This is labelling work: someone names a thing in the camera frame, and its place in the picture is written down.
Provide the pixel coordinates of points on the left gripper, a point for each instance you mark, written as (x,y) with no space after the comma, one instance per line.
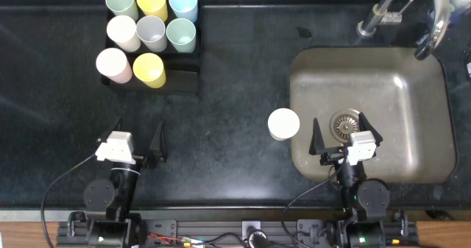
(143,160)

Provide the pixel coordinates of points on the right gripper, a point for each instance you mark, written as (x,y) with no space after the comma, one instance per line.
(331,156)

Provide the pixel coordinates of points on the white cup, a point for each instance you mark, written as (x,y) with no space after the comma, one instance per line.
(122,31)
(283,123)

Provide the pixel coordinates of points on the yellow cup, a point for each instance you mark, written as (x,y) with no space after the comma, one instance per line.
(151,3)
(149,69)

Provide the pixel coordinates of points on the pink cup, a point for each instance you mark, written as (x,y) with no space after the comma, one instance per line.
(113,64)

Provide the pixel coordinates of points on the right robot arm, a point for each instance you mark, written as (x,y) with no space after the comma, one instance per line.
(373,198)

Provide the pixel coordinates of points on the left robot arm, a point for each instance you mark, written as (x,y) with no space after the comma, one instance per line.
(99,196)

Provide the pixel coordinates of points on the steel sink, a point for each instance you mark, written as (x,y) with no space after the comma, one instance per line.
(404,112)

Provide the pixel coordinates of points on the black tray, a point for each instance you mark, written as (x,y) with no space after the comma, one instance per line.
(182,78)

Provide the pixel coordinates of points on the grey cup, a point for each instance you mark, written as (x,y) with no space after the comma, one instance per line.
(151,32)

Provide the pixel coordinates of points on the pale green cup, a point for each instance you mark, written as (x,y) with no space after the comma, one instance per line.
(181,34)
(120,1)

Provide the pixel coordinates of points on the steel tap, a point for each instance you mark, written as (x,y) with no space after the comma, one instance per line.
(380,5)

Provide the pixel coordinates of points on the blue cup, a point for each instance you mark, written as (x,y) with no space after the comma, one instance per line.
(183,3)

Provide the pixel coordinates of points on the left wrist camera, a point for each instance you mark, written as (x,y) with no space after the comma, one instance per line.
(116,146)

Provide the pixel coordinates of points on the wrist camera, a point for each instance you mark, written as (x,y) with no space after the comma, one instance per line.
(116,146)
(362,146)

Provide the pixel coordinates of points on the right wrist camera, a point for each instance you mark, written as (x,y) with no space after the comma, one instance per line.
(362,146)

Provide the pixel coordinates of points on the mounting rail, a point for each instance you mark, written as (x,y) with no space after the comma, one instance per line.
(221,229)

